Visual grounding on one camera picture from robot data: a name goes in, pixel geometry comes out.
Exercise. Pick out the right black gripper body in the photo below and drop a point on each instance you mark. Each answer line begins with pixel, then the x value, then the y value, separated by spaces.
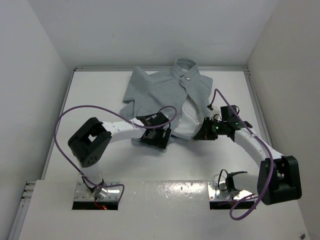
pixel 212 129

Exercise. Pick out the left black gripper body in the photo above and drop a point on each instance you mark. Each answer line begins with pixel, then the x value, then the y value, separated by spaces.
pixel 157 139

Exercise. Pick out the grey zip jacket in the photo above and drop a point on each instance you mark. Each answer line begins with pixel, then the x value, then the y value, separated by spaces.
pixel 181 93

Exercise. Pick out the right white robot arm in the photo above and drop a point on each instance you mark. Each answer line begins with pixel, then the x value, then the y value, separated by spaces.
pixel 278 179

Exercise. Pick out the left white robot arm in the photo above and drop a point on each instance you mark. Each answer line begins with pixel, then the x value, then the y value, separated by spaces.
pixel 90 141

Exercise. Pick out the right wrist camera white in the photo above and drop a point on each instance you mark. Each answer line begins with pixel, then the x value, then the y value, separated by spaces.
pixel 215 112

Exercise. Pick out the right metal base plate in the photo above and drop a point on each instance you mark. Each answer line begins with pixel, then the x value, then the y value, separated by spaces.
pixel 217 195

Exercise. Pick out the metal base plate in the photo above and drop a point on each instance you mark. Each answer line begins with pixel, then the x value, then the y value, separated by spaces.
pixel 111 192
pixel 217 195

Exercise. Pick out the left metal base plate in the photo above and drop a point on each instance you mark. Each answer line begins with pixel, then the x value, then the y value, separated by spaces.
pixel 111 192

